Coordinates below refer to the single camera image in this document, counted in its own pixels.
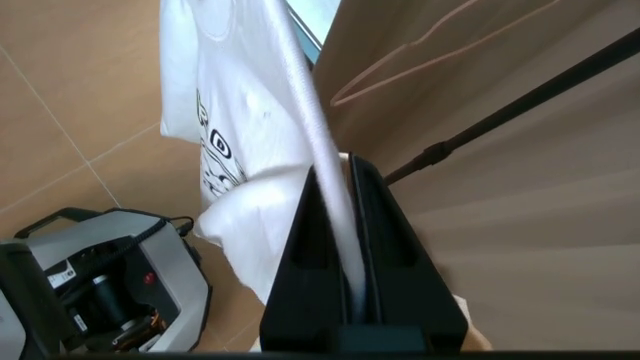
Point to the pink clothes hanger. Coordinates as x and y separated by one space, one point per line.
450 54

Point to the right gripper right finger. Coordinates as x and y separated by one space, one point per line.
415 300

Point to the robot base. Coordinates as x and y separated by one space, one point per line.
165 260

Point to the black clothes rack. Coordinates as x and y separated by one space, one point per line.
550 87

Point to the white printed t-shirt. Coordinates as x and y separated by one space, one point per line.
240 75

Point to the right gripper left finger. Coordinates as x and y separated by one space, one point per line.
305 300

